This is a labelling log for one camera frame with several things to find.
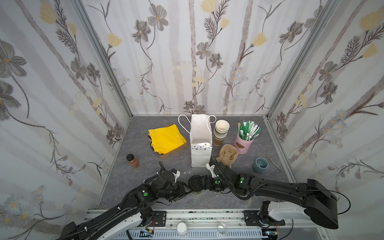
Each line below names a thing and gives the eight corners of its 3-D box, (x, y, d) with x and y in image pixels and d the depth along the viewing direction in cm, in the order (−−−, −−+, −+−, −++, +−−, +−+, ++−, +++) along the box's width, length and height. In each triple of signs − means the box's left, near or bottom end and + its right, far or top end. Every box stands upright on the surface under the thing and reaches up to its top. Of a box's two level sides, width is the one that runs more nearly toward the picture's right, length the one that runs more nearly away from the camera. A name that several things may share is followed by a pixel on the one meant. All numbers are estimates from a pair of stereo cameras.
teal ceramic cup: (253, 173, 92) (257, 168, 86) (250, 162, 97) (254, 157, 91) (265, 173, 92) (270, 169, 86) (262, 162, 97) (266, 157, 91)
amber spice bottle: (130, 168, 94) (124, 161, 86) (132, 160, 97) (127, 153, 89) (138, 168, 94) (133, 161, 86) (140, 160, 97) (136, 153, 89)
